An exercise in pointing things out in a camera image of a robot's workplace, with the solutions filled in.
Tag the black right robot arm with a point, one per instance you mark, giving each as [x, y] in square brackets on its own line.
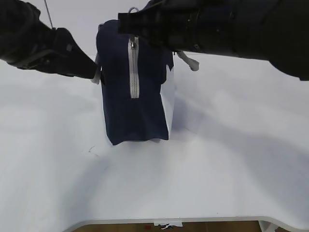
[273, 30]

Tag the navy white lunch bag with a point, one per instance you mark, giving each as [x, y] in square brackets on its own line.
[138, 86]

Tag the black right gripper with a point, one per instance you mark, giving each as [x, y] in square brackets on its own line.
[168, 23]

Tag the white table leg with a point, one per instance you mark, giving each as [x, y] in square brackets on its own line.
[267, 226]

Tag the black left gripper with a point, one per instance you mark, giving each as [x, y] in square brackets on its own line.
[28, 44]

